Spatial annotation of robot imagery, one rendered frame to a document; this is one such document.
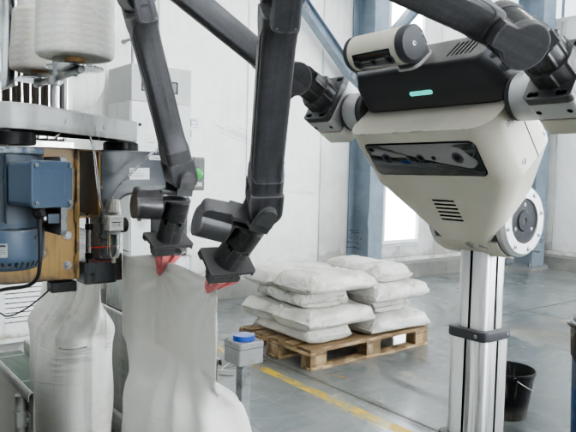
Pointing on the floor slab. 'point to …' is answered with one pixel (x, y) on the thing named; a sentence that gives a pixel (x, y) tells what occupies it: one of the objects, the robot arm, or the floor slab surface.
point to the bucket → (518, 390)
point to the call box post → (243, 387)
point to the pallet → (370, 345)
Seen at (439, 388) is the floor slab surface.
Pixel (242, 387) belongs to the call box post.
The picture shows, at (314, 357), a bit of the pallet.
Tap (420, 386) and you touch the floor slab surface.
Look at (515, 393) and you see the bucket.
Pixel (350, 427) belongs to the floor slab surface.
